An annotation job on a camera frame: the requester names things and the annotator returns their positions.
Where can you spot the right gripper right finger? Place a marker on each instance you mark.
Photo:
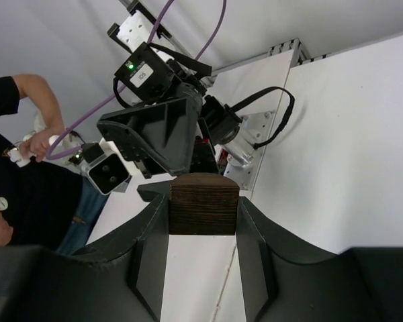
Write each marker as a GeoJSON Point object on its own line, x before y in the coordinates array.
{"type": "Point", "coordinates": [285, 278]}

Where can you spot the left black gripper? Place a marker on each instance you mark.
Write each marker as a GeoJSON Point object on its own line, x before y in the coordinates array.
{"type": "Point", "coordinates": [157, 138]}

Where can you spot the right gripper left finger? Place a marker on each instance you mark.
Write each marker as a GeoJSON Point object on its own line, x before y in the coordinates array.
{"type": "Point", "coordinates": [119, 277]}

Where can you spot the dark wood arch block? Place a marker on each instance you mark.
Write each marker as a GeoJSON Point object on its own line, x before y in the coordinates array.
{"type": "Point", "coordinates": [203, 204]}

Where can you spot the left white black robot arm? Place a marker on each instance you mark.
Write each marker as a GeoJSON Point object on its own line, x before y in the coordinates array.
{"type": "Point", "coordinates": [158, 70]}

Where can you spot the person's right hand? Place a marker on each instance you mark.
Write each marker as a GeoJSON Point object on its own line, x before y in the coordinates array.
{"type": "Point", "coordinates": [38, 144]}

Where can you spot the person in black shirt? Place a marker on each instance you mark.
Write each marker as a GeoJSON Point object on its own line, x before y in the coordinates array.
{"type": "Point", "coordinates": [46, 204]}

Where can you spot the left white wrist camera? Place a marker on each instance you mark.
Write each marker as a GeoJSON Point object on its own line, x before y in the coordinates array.
{"type": "Point", "coordinates": [104, 169]}

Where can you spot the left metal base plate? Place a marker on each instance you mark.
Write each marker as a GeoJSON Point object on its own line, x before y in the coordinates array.
{"type": "Point", "coordinates": [243, 161]}

